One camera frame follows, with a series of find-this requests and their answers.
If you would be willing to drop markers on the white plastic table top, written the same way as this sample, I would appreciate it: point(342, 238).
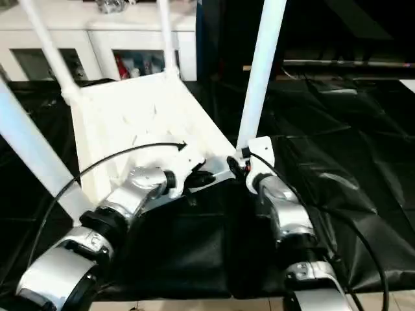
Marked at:
point(136, 107)

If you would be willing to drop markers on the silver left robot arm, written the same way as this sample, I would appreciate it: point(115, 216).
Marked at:
point(129, 194)

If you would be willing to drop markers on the small white label sticker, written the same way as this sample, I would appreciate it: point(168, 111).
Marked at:
point(247, 68)

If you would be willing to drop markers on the black plastic mat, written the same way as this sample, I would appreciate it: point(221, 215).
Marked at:
point(340, 145)

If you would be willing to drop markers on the red bottle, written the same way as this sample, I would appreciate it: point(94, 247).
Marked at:
point(123, 68)

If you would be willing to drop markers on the white cabinet with glass doors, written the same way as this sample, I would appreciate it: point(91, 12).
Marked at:
point(97, 39)

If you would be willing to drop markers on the white flat board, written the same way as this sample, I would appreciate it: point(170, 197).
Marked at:
point(409, 83)

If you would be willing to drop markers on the dark patterned jar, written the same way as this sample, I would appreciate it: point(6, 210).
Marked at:
point(110, 6)

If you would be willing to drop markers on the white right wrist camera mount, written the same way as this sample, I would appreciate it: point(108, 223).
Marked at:
point(261, 150)

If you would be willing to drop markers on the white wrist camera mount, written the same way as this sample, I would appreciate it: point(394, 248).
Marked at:
point(188, 160)
point(261, 150)

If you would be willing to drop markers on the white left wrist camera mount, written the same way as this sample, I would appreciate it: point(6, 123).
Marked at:
point(188, 160)

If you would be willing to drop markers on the dark metal rail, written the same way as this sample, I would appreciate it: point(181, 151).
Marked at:
point(350, 63)

